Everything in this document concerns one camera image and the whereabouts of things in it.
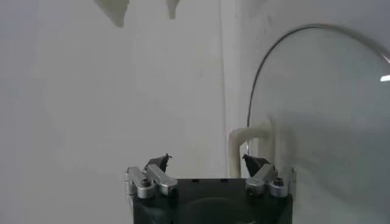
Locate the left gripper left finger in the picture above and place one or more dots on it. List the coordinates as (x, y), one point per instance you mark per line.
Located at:
(152, 179)

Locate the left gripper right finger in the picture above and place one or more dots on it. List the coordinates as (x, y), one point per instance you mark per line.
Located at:
(265, 179)

